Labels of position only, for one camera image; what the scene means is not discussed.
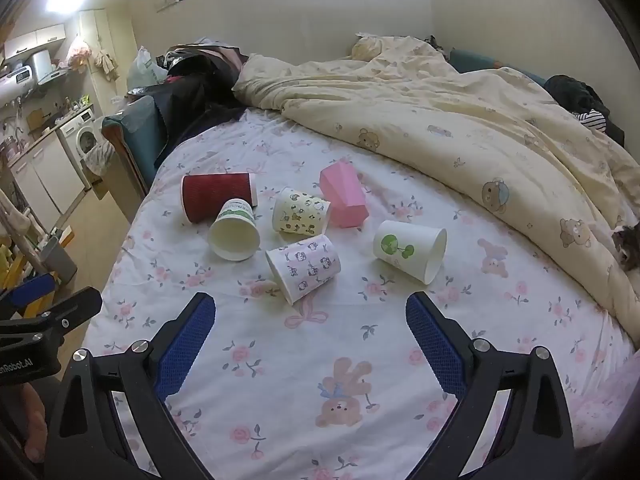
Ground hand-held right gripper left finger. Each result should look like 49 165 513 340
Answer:
44 291 217 480

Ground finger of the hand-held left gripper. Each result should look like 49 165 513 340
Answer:
0 286 104 337
0 272 57 320

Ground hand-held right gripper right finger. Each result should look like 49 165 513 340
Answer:
405 291 576 480

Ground pink cartoon printed paper cup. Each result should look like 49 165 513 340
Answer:
265 234 342 306

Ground white cup with leaf print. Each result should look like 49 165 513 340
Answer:
372 219 447 286

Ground white cup with green label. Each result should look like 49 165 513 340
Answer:
208 198 262 262

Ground red paper cup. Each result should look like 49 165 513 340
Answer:
181 172 258 223

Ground yellow printed paper cup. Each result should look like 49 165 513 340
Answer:
272 186 332 236

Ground pink faceted cup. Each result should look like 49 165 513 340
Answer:
319 162 371 228

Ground person's left hand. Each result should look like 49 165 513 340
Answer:
12 387 52 463

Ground white base cabinet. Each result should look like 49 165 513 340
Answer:
7 132 86 231

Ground white washing machine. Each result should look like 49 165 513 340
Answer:
56 109 101 191

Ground cream bear printed duvet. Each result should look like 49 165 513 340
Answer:
232 35 640 351

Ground cat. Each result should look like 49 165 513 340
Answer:
611 225 640 273

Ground hanging beige cloth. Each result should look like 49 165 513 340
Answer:
94 50 120 82

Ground pink plastic bag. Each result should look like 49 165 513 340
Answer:
66 35 93 72

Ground white plastic bag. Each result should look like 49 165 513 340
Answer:
126 46 168 92

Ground black clothes heap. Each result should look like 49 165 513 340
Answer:
155 42 251 171

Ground tall white cabinet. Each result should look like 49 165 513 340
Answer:
77 9 126 116

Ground striped garment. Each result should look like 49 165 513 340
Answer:
572 109 608 133

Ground blue pillow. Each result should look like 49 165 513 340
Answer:
447 49 548 86

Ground dark clothes pile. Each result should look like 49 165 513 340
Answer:
544 75 626 146

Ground cream pillow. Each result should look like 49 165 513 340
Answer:
350 35 386 62

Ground white wall cabinets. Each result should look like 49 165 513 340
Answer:
2 23 67 61

